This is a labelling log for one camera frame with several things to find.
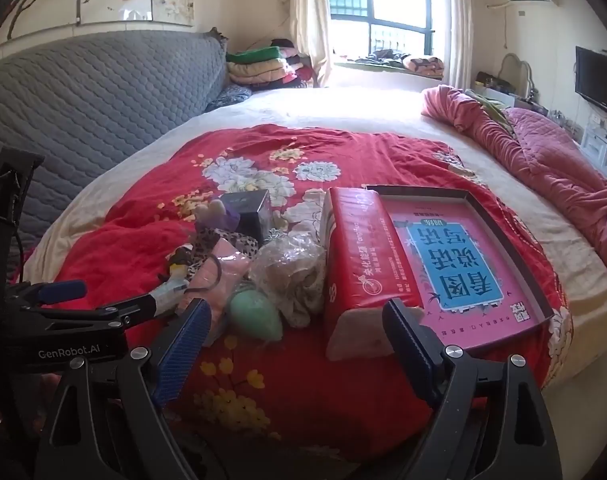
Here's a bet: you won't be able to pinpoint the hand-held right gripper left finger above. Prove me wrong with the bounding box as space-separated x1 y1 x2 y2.
36 298 214 480

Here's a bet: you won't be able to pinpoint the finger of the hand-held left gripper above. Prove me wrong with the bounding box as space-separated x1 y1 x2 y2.
36 292 159 329
6 280 89 311

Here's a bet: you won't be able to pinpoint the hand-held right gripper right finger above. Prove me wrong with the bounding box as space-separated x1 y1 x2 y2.
382 298 564 480

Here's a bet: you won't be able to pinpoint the white green wipe packet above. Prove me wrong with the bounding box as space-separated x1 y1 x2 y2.
151 282 189 308

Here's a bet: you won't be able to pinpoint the yellow snack packet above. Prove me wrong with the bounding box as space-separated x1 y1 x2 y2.
166 247 192 281

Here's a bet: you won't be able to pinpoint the green egg-shaped sponge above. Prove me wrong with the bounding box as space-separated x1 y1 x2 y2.
228 285 287 343

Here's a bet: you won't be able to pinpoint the pink soft packet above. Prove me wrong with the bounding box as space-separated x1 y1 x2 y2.
184 239 252 313

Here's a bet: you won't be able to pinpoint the leopard print scrunchie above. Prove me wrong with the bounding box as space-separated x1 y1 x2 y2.
176 227 259 281

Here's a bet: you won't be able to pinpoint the cream floral scrunchie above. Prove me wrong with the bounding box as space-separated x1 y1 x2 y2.
264 260 329 328

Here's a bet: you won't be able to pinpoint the purple plush bunny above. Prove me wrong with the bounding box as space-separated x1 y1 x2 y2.
194 199 242 233

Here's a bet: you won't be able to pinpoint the grey cardboard box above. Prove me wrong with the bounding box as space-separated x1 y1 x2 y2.
365 184 555 356

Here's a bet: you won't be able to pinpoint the red floral blanket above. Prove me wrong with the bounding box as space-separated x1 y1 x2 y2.
21 124 569 466

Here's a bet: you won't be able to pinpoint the pink and blue book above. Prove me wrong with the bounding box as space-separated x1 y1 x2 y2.
381 197 541 353

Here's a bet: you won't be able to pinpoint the red and white carton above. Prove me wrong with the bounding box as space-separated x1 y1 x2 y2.
319 186 425 362

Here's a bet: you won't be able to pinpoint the clear plastic bag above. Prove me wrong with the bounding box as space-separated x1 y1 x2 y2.
248 232 329 293

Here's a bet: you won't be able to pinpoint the dark blue box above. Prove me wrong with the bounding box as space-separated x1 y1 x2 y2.
220 189 273 247

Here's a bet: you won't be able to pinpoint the grey quilted headboard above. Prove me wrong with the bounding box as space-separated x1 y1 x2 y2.
0 30 229 281

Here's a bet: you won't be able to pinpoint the dark patterned pillow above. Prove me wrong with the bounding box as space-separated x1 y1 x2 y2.
206 85 254 113

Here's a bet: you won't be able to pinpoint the pink quilt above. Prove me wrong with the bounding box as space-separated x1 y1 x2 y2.
421 85 607 286

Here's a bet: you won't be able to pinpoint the green cloth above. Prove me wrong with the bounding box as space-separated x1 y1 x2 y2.
476 95 514 131

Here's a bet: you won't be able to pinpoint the cream bed sheet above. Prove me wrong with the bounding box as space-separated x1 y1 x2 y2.
21 85 607 396

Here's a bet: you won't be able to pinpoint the cluttered vanity table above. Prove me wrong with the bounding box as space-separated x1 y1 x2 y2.
471 70 584 136

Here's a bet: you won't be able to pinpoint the stack of folded blankets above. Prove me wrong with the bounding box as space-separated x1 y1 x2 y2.
226 37 317 92

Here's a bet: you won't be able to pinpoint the white drawer cabinet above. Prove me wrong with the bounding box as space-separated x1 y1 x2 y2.
581 122 607 183

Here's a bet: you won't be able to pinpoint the patterned cushion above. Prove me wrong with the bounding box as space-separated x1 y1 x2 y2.
402 54 445 79

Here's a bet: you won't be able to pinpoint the dark clothes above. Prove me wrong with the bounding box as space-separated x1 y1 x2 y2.
356 47 414 63

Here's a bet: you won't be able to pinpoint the vanity mirror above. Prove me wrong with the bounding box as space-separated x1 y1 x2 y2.
498 52 537 98

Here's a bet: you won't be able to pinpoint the black television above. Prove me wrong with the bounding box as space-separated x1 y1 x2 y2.
575 46 607 123

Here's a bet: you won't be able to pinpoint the cream curtain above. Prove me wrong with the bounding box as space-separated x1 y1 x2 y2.
288 0 334 88
436 0 477 91

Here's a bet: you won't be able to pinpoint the black cable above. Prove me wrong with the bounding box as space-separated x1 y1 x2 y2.
8 225 27 286

